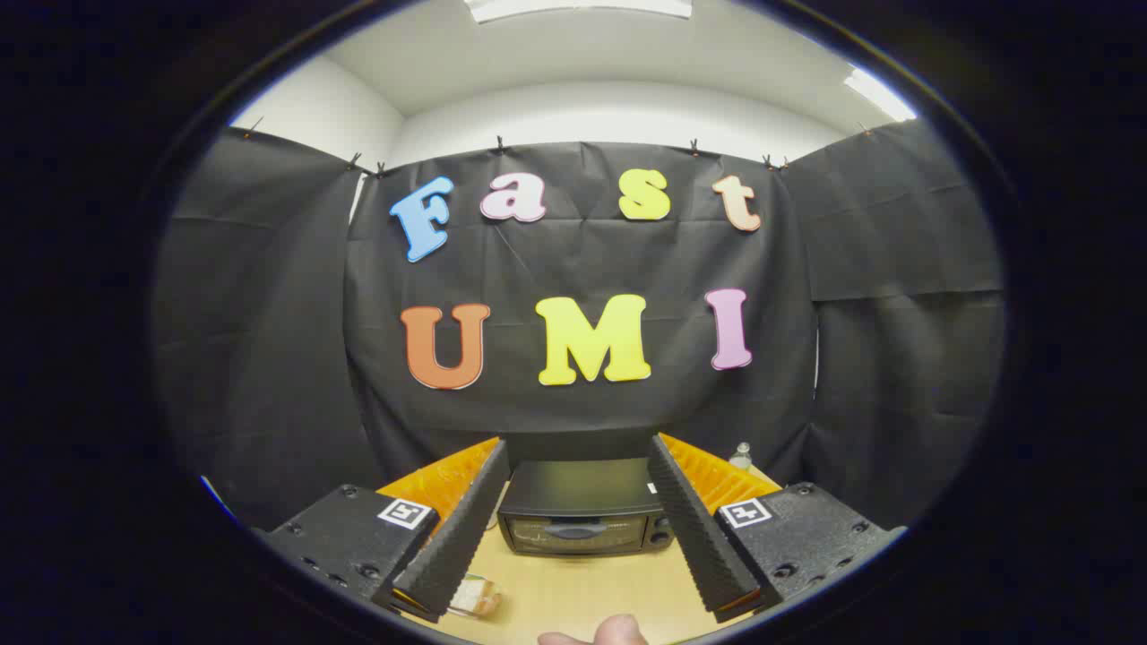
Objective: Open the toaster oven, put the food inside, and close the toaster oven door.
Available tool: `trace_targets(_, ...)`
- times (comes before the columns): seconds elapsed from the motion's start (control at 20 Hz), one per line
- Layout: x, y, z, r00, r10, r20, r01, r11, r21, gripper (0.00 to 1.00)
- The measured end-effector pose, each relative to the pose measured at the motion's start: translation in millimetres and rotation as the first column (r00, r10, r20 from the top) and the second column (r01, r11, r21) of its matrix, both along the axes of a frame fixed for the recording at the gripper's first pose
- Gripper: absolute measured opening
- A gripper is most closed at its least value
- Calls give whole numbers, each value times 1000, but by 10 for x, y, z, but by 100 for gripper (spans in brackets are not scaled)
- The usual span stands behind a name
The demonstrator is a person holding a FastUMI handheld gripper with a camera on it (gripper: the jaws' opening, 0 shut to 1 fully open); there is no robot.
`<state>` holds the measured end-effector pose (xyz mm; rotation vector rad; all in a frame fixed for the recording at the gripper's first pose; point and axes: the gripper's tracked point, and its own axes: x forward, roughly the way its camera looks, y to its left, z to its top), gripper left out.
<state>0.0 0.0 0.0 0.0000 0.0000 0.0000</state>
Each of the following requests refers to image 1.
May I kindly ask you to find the row of black cloth clips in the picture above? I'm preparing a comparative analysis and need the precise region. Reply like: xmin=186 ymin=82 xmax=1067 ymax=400
xmin=242 ymin=116 xmax=875 ymax=176

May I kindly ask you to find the black toaster oven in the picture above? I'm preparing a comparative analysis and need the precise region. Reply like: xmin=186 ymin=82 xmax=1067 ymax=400
xmin=497 ymin=457 xmax=675 ymax=558

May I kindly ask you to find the narrow ceiling light panel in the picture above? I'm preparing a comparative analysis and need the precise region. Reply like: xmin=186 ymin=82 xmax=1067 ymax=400
xmin=842 ymin=67 xmax=918 ymax=123

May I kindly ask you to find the white blue-edged object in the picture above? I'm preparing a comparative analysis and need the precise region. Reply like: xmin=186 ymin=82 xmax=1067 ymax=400
xmin=199 ymin=475 xmax=239 ymax=522

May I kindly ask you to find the white plastic tray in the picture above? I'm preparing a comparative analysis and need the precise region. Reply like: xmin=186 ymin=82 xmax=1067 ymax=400
xmin=445 ymin=573 xmax=505 ymax=621

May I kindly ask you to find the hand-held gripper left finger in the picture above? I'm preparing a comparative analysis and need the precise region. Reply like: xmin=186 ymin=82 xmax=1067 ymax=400
xmin=254 ymin=436 xmax=513 ymax=624

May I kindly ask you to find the long ceiling light panel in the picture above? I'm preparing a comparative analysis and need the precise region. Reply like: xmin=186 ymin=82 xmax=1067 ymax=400
xmin=464 ymin=0 xmax=694 ymax=24

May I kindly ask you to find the white bread lettuce sandwich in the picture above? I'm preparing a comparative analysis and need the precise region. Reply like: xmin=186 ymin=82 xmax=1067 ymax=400
xmin=453 ymin=579 xmax=503 ymax=617

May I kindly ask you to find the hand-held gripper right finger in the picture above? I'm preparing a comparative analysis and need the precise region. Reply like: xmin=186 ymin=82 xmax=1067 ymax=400
xmin=647 ymin=433 xmax=908 ymax=625

